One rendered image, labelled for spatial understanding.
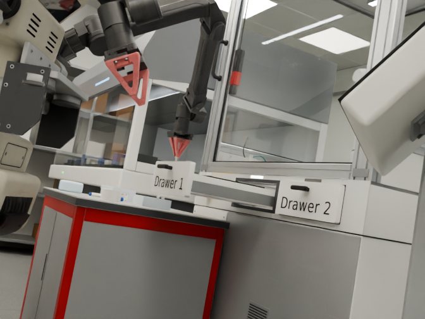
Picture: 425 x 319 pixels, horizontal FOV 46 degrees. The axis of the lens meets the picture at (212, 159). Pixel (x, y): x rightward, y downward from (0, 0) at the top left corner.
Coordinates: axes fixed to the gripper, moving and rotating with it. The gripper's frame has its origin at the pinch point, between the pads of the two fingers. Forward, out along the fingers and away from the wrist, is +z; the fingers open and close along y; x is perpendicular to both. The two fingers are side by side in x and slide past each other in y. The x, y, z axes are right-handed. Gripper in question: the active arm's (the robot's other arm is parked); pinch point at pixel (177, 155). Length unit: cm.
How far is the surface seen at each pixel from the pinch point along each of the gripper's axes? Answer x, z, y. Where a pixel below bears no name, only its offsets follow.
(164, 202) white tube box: 3.7, 18.9, -2.2
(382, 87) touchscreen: 55, -6, -130
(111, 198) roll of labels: 27.7, 19.2, -5.8
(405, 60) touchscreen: 54, -9, -132
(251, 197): -4.7, 11.3, -41.6
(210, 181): 10.7, 8.4, -38.9
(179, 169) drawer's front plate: 18.6, 5.8, -32.2
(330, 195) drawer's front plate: -8, 7, -72
